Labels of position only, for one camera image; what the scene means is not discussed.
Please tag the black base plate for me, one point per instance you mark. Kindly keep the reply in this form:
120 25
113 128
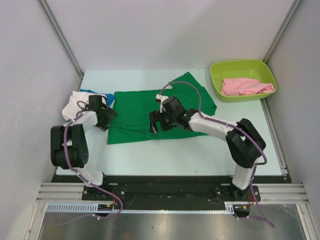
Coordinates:
172 193

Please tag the left aluminium frame post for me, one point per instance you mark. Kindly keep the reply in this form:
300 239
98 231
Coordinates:
47 11

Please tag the aluminium rail right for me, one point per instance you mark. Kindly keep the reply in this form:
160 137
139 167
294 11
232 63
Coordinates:
282 193

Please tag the blue t shirt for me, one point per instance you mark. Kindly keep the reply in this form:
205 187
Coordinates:
109 97

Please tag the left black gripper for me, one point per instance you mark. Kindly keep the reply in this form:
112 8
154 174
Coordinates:
110 113

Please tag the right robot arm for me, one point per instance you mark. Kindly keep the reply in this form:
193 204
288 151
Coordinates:
244 142

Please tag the aluminium rail left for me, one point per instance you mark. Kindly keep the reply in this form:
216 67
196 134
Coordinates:
60 192

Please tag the white t shirt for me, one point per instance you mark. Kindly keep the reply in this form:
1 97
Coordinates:
77 102

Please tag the lime green plastic basin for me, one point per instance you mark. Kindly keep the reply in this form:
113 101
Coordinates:
243 68

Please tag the aluminium frame post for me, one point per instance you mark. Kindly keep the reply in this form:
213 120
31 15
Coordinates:
283 28
47 11

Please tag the right aluminium frame post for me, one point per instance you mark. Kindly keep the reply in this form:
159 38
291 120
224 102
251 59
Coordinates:
283 28

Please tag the aluminium rail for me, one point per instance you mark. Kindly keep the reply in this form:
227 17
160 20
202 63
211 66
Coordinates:
60 192
282 193

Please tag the green t shirt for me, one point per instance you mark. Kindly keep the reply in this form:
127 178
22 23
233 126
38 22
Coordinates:
133 107

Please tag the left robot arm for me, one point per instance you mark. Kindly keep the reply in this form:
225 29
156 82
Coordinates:
68 144

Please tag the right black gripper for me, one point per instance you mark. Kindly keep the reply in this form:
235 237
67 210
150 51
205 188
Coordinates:
155 116

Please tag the pink t shirt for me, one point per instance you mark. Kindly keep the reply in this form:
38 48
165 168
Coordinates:
244 86

